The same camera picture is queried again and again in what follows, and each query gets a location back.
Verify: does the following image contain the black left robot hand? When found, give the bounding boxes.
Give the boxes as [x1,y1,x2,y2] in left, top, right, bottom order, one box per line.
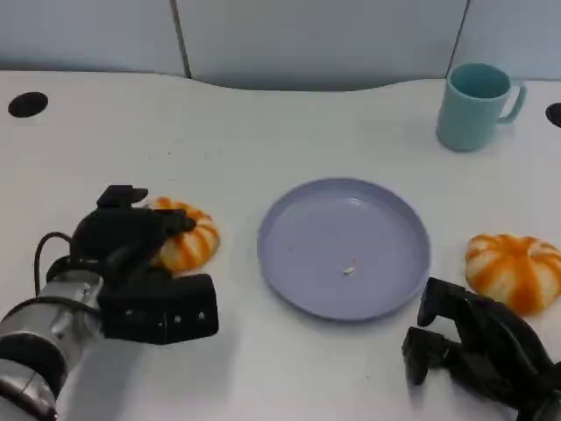
[71,184,197,286]

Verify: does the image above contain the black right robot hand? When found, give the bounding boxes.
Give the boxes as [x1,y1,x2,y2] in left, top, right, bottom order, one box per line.
[401,275,561,417]

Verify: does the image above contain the orange and white bread roll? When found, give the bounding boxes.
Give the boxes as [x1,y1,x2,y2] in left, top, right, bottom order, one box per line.
[146,196,221,276]
[464,233,561,315]

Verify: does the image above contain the lilac plate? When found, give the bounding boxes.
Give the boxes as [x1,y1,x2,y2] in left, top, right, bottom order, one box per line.
[256,176,432,325]

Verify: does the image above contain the pale green mug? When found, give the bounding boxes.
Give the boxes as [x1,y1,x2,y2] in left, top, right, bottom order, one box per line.
[435,62,529,153]

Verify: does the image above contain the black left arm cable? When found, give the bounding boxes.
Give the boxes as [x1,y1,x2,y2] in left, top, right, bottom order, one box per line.
[32,231,78,303]

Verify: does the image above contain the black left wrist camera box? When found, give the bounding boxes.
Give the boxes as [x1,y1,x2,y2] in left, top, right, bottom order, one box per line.
[96,272,220,348]

